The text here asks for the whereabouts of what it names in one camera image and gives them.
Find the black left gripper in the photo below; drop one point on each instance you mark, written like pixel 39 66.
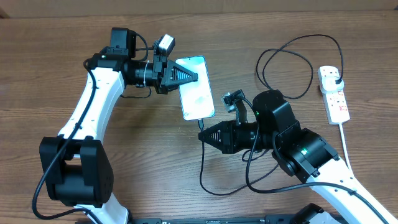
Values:
pixel 164 85

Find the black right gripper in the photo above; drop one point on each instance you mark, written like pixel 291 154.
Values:
pixel 227 142

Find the blue Galaxy smartphone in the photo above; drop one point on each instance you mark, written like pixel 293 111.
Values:
pixel 196 97

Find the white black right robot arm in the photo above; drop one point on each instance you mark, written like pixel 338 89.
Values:
pixel 268 123

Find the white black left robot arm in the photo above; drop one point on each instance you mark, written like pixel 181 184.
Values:
pixel 77 171

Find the white charger plug adapter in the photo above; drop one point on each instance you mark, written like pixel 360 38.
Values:
pixel 330 85

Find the white power strip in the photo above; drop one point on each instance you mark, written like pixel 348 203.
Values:
pixel 335 103

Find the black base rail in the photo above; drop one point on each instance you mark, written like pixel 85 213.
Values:
pixel 268 219

